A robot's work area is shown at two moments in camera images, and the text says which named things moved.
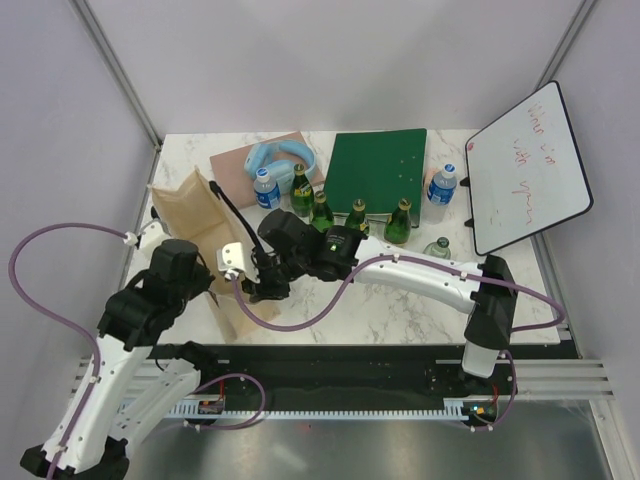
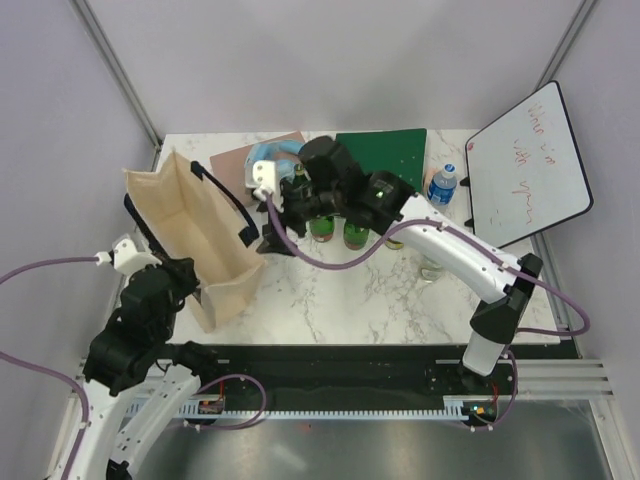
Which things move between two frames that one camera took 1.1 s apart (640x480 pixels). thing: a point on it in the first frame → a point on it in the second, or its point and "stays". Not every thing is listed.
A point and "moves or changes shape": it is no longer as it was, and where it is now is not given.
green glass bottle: x=322 y=219 stays
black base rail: x=352 y=376 stays
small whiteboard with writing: x=526 y=172 stays
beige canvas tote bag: x=194 y=210 moves or changes shape
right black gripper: x=263 y=291 → x=274 y=242
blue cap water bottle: x=442 y=185 stays
